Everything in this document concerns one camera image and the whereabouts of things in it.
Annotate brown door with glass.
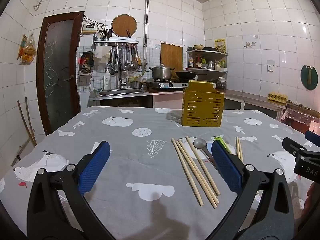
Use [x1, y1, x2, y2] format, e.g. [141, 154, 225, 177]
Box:
[36, 12, 85, 136]

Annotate metal wall pipe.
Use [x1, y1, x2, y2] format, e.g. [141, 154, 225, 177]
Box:
[143, 0, 150, 67]

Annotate steel faucet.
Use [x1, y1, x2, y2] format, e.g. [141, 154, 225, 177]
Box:
[117, 65, 127, 90]

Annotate steel wall rack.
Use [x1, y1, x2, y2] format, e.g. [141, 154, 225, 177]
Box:
[93, 37, 139, 47]

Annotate yellow perforated utensil holder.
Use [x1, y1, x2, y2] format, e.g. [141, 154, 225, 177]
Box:
[180, 80, 225, 127]

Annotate rectangular wooden cutting board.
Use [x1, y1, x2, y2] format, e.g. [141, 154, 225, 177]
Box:
[160, 43, 183, 72]

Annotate steel cooking pot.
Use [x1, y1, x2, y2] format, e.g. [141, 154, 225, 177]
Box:
[149, 64, 175, 80]

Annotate green round wall board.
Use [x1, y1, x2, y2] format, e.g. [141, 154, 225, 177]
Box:
[300, 65, 318, 90]

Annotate green and white plastic utensil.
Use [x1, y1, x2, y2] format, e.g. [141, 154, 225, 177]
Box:
[214, 135, 237, 155]

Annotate row of hanging ladles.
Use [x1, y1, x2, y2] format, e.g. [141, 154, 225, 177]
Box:
[110, 44, 140, 74]

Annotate wooden sticks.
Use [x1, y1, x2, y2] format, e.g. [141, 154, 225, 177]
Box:
[17, 97, 37, 147]

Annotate red and black hanging cloths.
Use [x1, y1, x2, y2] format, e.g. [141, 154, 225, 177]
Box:
[78, 51, 95, 74]

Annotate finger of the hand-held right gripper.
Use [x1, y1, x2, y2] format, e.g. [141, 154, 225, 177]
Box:
[305, 130, 320, 147]
[282, 137, 307, 157]

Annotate brown kitchen counter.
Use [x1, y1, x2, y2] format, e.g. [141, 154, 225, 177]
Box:
[147, 86, 287, 110]

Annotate round wooden cutting board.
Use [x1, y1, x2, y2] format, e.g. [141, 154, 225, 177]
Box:
[111, 14, 137, 37]

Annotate steel gas stove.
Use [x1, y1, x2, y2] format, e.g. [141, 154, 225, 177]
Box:
[146, 78, 190, 90]

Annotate white electrical box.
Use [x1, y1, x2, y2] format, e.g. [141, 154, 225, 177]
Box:
[81, 23, 99, 34]

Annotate black wok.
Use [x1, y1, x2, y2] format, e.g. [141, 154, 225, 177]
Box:
[175, 70, 198, 79]

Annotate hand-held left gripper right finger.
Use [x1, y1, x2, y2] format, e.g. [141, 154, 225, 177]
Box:
[207, 141, 298, 240]

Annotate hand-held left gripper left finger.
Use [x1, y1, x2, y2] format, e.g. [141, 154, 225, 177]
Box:
[26, 141, 118, 240]

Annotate yellow egg tray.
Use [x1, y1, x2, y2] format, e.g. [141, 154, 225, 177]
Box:
[267, 92, 288, 103]

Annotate brown wooden tray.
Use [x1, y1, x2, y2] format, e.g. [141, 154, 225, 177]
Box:
[286, 100, 320, 112]

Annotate row of condiment bottles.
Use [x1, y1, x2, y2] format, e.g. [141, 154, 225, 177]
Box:
[188, 54, 227, 70]

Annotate steel corner shelf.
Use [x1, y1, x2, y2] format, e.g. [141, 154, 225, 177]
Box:
[186, 49, 228, 74]

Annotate white hanging cloth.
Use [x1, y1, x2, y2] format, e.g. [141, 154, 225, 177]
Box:
[94, 46, 112, 63]

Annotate metal spoon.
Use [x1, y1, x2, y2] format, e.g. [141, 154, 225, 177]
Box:
[193, 138, 222, 174]

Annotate white dish soap bottle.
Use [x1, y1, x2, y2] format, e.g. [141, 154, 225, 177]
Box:
[103, 68, 111, 90]

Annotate steel sink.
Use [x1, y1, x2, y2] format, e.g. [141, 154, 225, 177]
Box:
[90, 87, 150, 101]

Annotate grey printed tablecloth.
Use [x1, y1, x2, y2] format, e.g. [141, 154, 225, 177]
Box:
[0, 106, 320, 240]

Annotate yellow hanging plastic bag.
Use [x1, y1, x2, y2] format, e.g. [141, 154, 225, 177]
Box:
[20, 34, 37, 65]

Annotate yellow wall poster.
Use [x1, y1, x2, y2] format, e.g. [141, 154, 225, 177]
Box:
[214, 38, 226, 53]

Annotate pink lace cloth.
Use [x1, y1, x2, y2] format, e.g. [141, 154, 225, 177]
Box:
[281, 107, 320, 130]

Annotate white kitchen cabinet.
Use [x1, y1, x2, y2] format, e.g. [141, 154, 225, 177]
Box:
[224, 97, 278, 119]

